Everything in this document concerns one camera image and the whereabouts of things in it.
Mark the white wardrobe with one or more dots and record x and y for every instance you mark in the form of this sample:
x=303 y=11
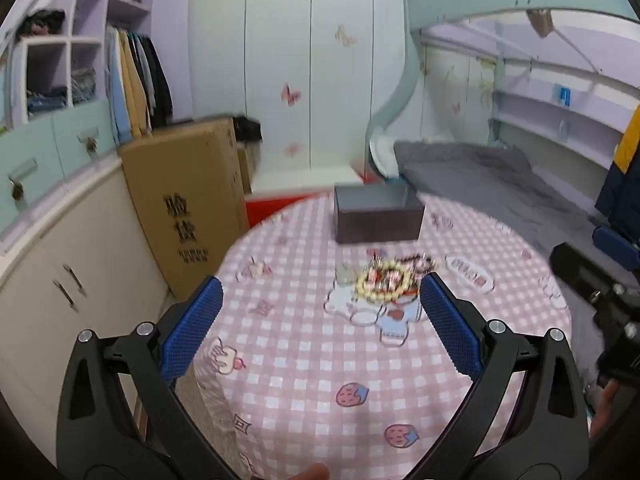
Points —
x=310 y=70

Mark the teal drawer unit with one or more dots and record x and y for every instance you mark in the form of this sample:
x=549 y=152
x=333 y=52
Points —
x=50 y=155

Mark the light blue hanging shirt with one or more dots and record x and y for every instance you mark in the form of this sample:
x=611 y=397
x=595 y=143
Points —
x=116 y=95

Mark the person's left hand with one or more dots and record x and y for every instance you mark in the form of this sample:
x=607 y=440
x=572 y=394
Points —
x=310 y=472

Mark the pink checked tablecloth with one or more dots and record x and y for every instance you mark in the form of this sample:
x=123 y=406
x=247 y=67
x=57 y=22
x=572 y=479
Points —
x=325 y=360

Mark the dark grey metal tin box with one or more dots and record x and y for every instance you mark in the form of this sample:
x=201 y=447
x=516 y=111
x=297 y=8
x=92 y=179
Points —
x=377 y=217

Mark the small clear trinket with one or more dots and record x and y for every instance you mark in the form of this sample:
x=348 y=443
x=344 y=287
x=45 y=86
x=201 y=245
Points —
x=345 y=274

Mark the yellow hanging shirt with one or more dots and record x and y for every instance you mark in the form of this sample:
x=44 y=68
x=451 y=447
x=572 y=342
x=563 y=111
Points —
x=134 y=90

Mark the navy and yellow jacket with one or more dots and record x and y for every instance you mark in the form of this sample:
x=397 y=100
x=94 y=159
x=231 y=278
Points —
x=622 y=175

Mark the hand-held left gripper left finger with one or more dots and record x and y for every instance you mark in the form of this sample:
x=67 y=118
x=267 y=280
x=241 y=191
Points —
x=192 y=325

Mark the large cardboard box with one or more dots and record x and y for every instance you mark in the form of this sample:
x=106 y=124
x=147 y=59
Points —
x=185 y=200

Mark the folded blue jeans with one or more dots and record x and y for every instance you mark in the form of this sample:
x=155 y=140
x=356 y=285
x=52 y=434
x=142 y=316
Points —
x=46 y=102

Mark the person's right hand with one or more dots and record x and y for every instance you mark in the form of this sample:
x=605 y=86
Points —
x=605 y=405

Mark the purple wall shelf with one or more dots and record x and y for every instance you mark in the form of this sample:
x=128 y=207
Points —
x=550 y=115

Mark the small pink butterfly sticker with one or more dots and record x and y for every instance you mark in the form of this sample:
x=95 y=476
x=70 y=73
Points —
x=291 y=149

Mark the grey blanket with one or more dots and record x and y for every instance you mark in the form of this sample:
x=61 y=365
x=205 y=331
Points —
x=480 y=180

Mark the cream cabinet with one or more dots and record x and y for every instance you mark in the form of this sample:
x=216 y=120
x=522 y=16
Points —
x=65 y=260

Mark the red plastic object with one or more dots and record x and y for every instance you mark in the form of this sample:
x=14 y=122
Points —
x=272 y=210

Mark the small blue item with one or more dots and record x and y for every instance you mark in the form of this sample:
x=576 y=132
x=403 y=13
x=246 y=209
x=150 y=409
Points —
x=565 y=96

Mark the purple shelf unit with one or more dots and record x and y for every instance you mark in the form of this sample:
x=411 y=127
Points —
x=90 y=25

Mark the black bag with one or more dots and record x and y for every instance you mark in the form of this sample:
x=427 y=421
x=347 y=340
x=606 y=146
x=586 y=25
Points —
x=248 y=129

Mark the folded denim clothes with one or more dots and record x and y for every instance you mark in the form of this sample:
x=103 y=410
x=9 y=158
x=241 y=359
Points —
x=83 y=85

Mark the dark bundled clothes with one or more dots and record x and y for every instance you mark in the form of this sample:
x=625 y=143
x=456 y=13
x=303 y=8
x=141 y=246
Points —
x=42 y=22

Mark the pale butterfly sticker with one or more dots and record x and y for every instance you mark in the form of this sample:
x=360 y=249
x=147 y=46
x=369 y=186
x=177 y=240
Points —
x=345 y=35

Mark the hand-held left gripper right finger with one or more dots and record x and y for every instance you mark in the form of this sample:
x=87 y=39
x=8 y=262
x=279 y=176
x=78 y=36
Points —
x=452 y=325

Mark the teal bunk bed frame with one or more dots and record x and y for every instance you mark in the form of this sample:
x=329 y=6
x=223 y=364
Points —
x=400 y=85

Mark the dark hanging clothes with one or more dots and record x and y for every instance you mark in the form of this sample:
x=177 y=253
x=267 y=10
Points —
x=156 y=85

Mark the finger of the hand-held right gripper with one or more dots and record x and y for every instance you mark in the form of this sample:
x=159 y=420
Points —
x=617 y=247
x=580 y=270

